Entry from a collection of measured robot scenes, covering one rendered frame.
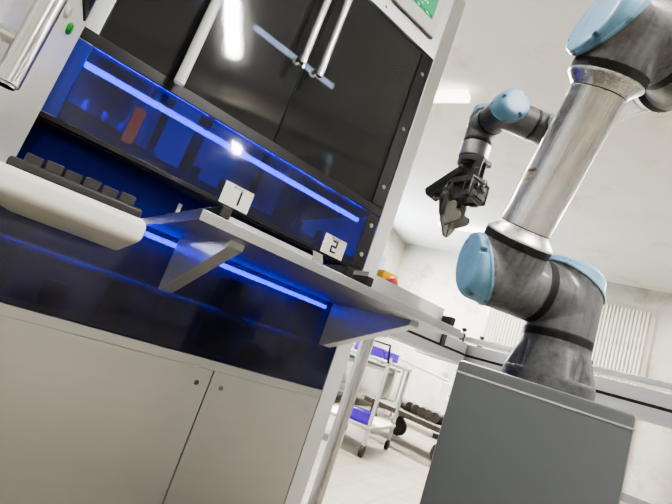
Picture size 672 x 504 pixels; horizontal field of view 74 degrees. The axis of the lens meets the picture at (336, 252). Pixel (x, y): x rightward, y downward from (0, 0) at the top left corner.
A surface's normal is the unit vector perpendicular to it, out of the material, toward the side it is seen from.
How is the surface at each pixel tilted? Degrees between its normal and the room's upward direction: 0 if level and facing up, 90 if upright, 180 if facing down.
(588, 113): 115
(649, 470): 90
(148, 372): 90
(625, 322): 90
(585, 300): 90
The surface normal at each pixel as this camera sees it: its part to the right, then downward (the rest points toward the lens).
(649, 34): -0.04, 0.30
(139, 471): 0.57, 0.03
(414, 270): -0.45, -0.33
